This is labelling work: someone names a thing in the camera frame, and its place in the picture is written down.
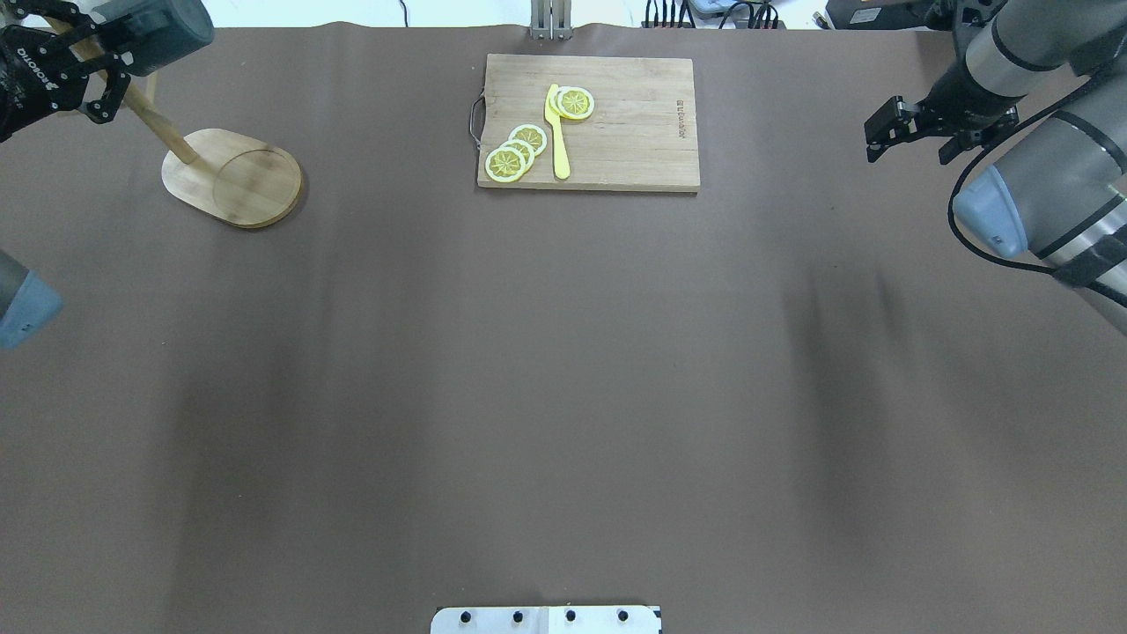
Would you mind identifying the yellow plastic knife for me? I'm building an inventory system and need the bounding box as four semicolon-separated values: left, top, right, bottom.
543;84;571;181

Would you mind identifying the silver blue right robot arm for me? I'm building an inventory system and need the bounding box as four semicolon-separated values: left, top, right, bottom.
863;1;1126;330

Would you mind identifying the lemon slice stack left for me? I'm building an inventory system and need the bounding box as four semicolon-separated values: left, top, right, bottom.
483;123;548;184

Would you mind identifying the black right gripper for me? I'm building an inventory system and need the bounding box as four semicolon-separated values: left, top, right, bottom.
863;62;1020;166

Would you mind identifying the wooden cup storage rack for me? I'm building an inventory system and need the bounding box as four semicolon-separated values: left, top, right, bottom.
123;81;307;230

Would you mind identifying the black right camera cable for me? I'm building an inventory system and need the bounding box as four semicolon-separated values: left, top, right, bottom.
947;79;1101;276

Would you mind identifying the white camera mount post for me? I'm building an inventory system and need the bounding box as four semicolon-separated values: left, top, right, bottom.
429;605;664;633

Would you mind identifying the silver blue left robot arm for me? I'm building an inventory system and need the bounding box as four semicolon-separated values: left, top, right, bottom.
1;1;130;349

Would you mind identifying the dark teal cup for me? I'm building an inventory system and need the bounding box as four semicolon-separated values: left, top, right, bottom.
88;1;215;77

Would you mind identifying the wooden cutting board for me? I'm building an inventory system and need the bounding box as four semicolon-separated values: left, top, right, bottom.
476;53;701;194

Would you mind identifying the aluminium frame post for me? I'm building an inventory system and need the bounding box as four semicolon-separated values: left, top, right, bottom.
529;0;574;41

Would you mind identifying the lemon slice near knife tip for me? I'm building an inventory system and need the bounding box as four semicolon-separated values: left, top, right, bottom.
549;84;596;120

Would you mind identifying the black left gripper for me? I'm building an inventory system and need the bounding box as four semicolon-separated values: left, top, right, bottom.
1;1;130;141

